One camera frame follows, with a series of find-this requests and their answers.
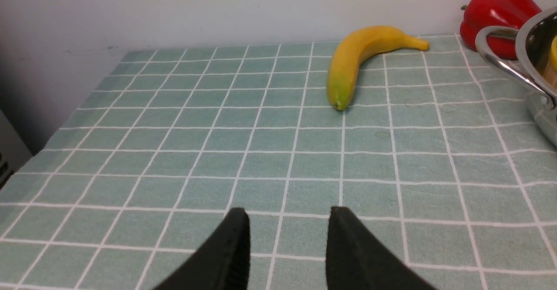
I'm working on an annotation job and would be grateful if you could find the green checkered tablecloth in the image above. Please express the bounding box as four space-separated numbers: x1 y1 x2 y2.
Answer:
1 34 556 290

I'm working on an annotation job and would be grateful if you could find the red bell pepper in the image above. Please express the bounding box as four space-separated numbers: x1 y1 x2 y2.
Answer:
460 0 542 51

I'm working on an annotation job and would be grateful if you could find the stainless steel pot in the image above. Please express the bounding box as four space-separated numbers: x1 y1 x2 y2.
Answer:
475 7 557 145

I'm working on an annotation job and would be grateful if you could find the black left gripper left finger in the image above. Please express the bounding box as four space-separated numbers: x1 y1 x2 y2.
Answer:
155 207 251 290

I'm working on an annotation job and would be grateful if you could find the yellow banana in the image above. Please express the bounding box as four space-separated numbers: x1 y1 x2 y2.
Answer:
326 25 430 110

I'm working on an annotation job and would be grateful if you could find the bamboo steamer basket yellow rim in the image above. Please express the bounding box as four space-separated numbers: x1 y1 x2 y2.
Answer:
542 36 557 89

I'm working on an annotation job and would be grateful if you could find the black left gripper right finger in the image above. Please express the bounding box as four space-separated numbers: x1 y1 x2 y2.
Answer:
325 206 434 290

